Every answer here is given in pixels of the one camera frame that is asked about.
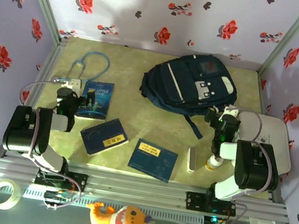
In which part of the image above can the blue Little Prince book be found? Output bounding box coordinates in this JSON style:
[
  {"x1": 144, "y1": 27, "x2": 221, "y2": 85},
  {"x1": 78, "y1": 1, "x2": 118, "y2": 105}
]
[{"x1": 75, "y1": 78, "x2": 116, "y2": 123}]

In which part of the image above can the navy blue backpack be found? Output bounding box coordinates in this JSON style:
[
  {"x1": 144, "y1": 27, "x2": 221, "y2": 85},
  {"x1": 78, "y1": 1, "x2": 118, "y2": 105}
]
[{"x1": 132, "y1": 43, "x2": 245, "y2": 146}]

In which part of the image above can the thick navy book yellow label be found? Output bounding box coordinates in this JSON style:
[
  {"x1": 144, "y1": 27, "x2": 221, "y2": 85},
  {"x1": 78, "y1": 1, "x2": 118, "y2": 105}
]
[{"x1": 76, "y1": 112, "x2": 133, "y2": 163}]

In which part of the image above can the thin navy book yellow label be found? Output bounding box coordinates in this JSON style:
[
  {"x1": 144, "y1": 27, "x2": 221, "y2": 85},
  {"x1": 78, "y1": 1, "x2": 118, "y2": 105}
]
[{"x1": 126, "y1": 137, "x2": 181, "y2": 185}]

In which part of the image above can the blue stethoscope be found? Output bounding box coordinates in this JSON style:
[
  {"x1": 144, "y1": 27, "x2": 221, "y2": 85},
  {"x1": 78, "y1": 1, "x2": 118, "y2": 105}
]
[{"x1": 50, "y1": 44, "x2": 112, "y2": 93}]

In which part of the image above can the yellow pill bottle white cap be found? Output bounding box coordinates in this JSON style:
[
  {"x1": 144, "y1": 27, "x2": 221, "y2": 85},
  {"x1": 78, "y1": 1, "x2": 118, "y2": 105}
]
[{"x1": 204, "y1": 154, "x2": 223, "y2": 173}]

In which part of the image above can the white oblong pencil case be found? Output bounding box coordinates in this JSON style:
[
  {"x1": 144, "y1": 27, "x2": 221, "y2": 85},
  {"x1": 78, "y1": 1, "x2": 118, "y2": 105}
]
[{"x1": 184, "y1": 146, "x2": 199, "y2": 174}]

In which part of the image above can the white plastic case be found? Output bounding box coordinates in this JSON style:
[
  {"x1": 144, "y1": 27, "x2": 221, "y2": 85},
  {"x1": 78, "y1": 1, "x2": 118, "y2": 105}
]
[{"x1": 229, "y1": 109, "x2": 299, "y2": 179}]

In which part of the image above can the small green circuit board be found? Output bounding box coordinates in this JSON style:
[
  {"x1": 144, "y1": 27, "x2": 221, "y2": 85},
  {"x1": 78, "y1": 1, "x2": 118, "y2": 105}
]
[
  {"x1": 43, "y1": 189, "x2": 74, "y2": 205},
  {"x1": 208, "y1": 214, "x2": 229, "y2": 224}
]

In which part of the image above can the clear adhesive tape roll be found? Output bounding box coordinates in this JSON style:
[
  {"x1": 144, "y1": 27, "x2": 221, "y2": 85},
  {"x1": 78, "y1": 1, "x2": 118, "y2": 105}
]
[{"x1": 0, "y1": 177, "x2": 25, "y2": 214}]

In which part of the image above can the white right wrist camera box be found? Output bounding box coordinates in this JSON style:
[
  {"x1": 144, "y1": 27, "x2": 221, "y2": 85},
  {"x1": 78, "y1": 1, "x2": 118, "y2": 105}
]
[{"x1": 222, "y1": 104, "x2": 240, "y2": 119}]

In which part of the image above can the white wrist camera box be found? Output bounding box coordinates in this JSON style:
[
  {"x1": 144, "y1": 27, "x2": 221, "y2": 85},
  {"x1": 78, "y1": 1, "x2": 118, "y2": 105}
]
[
  {"x1": 61, "y1": 75, "x2": 83, "y2": 91},
  {"x1": 222, "y1": 104, "x2": 240, "y2": 119}
]

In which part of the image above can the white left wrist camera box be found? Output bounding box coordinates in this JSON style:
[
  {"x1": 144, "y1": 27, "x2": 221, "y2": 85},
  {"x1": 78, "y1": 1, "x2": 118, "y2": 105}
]
[{"x1": 61, "y1": 75, "x2": 83, "y2": 91}]

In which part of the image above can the grey left arm cable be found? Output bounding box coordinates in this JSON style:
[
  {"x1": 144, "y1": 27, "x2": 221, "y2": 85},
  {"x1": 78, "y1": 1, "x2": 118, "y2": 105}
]
[{"x1": 0, "y1": 73, "x2": 101, "y2": 215}]

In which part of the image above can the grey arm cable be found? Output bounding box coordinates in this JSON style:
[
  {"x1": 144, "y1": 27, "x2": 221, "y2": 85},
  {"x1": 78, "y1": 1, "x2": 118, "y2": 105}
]
[
  {"x1": 207, "y1": 107, "x2": 285, "y2": 224},
  {"x1": 0, "y1": 73, "x2": 101, "y2": 215}
]

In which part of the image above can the grey right arm cable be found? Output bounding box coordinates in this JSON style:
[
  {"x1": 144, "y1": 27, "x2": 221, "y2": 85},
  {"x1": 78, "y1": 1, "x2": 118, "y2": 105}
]
[{"x1": 207, "y1": 107, "x2": 285, "y2": 224}]

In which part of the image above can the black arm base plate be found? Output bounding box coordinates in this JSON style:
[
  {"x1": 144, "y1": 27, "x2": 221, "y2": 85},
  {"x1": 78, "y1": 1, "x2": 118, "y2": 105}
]
[
  {"x1": 34, "y1": 166, "x2": 89, "y2": 193},
  {"x1": 184, "y1": 190, "x2": 239, "y2": 218}
]

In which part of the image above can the aluminium frame rail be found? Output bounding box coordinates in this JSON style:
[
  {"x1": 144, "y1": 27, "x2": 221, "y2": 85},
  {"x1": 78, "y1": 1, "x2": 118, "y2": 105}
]
[{"x1": 0, "y1": 149, "x2": 295, "y2": 224}]

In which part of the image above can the white slotted cable duct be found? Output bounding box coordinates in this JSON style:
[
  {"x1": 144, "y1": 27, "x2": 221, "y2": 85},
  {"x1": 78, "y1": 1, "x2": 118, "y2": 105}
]
[{"x1": 20, "y1": 184, "x2": 206, "y2": 224}]

